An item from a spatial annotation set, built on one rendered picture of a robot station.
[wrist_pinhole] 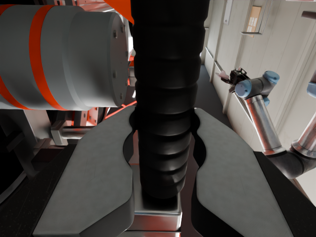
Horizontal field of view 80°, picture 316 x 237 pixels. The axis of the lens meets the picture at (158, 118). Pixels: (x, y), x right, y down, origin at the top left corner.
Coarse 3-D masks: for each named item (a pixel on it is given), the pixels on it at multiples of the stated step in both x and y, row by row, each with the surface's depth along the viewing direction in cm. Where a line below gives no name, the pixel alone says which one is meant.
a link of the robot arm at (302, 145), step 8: (312, 120) 78; (312, 128) 78; (304, 136) 81; (312, 136) 78; (296, 144) 85; (304, 144) 82; (312, 144) 79; (288, 152) 86; (296, 152) 84; (304, 152) 82; (312, 152) 81; (304, 160) 82; (312, 160) 81; (304, 168) 82; (312, 168) 86
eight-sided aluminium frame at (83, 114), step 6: (48, 0) 43; (54, 0) 43; (60, 0) 46; (66, 0) 43; (72, 0) 43; (78, 0) 46; (60, 114) 49; (66, 114) 50; (78, 114) 49; (84, 114) 52; (66, 120) 50; (78, 120) 49; (84, 120) 51
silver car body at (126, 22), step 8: (80, 0) 106; (88, 0) 119; (96, 0) 135; (88, 8) 117; (96, 8) 133; (104, 8) 152; (112, 8) 177; (120, 16) 232; (128, 24) 264; (128, 32) 265; (128, 40) 267; (128, 48) 271; (128, 56) 277; (104, 112) 190
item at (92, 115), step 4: (92, 108) 57; (96, 108) 61; (88, 112) 54; (92, 112) 57; (96, 112) 61; (72, 116) 53; (88, 116) 54; (92, 116) 57; (96, 116) 61; (72, 120) 53; (88, 120) 54; (92, 120) 57; (96, 120) 60; (72, 124) 58; (88, 124) 57; (92, 124) 58; (96, 124) 61
